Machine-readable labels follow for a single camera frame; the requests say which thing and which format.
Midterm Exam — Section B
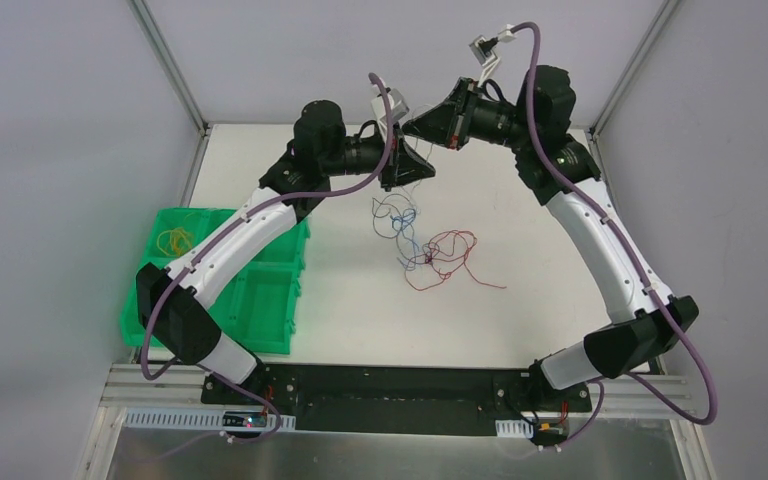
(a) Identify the thin orange wire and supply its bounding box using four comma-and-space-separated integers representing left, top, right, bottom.
155, 226, 196, 260

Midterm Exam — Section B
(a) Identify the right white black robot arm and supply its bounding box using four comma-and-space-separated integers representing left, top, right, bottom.
403, 65, 699, 410

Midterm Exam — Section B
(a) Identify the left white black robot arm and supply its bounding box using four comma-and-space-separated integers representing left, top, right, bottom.
135, 91, 435, 405

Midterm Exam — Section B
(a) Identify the green plastic compartment bin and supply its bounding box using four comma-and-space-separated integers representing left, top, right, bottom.
138, 207, 310, 354

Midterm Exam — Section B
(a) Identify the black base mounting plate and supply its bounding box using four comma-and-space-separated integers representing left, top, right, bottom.
200, 362, 593, 439

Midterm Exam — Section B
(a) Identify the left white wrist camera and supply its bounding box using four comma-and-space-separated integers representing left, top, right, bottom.
370, 87, 410, 132

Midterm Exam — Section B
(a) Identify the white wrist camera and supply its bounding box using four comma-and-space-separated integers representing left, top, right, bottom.
370, 87, 410, 132
469, 24, 516, 87

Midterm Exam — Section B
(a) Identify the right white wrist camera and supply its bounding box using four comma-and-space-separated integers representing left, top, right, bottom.
469, 24, 516, 87

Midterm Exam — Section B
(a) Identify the right white cable duct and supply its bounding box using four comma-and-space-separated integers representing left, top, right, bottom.
495, 419, 534, 439

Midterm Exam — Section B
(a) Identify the white cable duct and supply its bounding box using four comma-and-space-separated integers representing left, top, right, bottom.
495, 419, 534, 439
123, 407, 277, 434

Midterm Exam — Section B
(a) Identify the aluminium frame rail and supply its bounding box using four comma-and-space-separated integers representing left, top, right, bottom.
99, 362, 213, 408

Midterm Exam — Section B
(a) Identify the left white cable duct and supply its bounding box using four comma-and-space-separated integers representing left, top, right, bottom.
123, 407, 277, 434

